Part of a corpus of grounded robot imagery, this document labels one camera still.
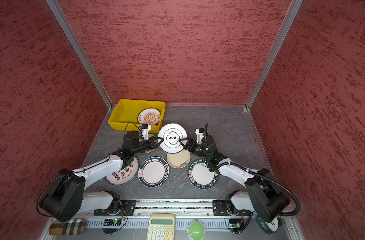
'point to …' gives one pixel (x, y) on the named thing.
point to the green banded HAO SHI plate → (200, 176)
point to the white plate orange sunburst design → (149, 116)
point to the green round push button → (196, 229)
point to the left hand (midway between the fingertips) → (164, 142)
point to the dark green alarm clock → (269, 227)
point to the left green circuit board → (112, 222)
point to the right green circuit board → (235, 223)
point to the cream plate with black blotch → (179, 160)
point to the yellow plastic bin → (124, 115)
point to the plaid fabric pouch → (71, 227)
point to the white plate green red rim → (153, 171)
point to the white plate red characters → (125, 176)
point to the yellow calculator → (161, 226)
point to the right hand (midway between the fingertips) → (180, 146)
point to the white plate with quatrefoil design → (172, 133)
